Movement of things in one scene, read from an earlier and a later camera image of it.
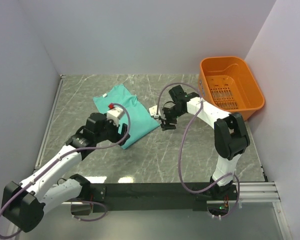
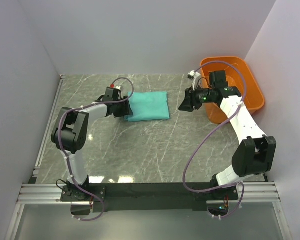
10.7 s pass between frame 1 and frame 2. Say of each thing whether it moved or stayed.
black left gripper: moved
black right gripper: moved
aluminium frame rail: stayed
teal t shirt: moved
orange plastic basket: stayed
